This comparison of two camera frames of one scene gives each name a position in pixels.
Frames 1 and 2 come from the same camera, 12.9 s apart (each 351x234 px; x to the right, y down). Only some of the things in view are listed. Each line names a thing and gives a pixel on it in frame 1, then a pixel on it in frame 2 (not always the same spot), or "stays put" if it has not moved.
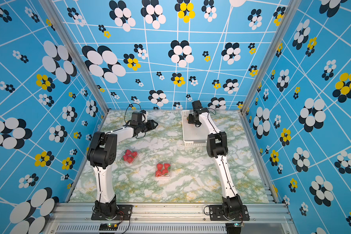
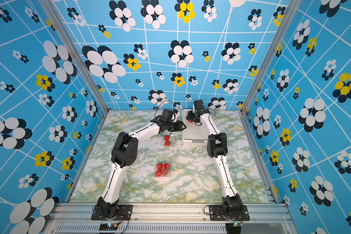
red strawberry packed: (159, 166) stays put
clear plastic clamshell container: (163, 169) stays put
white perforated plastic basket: (193, 136) stays put
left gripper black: (150, 124) → (179, 126)
